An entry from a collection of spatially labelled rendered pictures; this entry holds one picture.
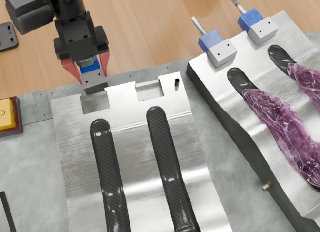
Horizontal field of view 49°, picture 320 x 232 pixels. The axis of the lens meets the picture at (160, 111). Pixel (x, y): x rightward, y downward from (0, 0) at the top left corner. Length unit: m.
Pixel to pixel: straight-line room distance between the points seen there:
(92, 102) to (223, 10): 0.41
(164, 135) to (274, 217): 0.28
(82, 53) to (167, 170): 0.26
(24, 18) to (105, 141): 0.26
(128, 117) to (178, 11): 0.34
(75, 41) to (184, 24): 0.35
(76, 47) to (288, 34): 0.47
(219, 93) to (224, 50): 0.09
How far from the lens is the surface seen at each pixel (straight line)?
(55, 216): 0.75
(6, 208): 0.78
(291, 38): 0.84
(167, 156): 0.66
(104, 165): 0.66
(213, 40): 0.78
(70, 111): 0.69
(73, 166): 0.67
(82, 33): 0.62
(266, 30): 0.80
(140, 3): 0.91
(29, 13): 0.64
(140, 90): 0.72
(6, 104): 0.80
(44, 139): 0.79
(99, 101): 0.72
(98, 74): 0.76
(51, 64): 0.85
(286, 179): 0.70
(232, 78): 0.76
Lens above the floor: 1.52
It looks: 70 degrees down
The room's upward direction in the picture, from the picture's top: 2 degrees clockwise
